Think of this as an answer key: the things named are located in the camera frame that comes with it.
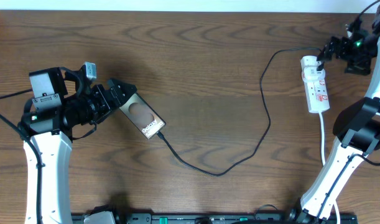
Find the black charger cable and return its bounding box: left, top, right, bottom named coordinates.
left=156, top=47, right=326, bottom=177

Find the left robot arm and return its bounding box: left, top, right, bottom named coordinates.
left=18, top=63, right=137, bottom=223

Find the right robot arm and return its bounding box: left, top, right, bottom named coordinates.
left=288, top=1, right=380, bottom=223

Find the white power strip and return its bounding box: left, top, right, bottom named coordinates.
left=300, top=55, right=330, bottom=114

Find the white power strip cord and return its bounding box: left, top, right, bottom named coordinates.
left=318, top=112, right=341, bottom=224

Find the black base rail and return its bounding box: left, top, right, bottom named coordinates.
left=72, top=205, right=358, bottom=224

